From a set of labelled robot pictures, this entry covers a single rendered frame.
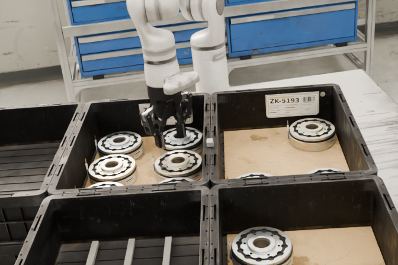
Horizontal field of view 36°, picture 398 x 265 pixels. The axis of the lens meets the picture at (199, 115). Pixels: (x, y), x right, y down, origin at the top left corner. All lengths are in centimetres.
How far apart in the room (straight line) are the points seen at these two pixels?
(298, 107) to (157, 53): 39
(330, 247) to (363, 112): 80
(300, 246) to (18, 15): 325
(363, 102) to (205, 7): 61
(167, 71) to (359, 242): 51
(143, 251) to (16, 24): 314
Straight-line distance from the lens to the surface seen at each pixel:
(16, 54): 420
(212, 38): 158
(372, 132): 173
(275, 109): 145
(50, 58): 418
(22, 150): 154
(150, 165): 136
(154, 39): 124
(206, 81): 163
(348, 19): 343
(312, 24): 337
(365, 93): 195
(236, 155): 137
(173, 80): 126
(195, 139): 139
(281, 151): 137
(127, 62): 326
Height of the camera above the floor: 152
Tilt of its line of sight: 26 degrees down
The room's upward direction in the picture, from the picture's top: 6 degrees counter-clockwise
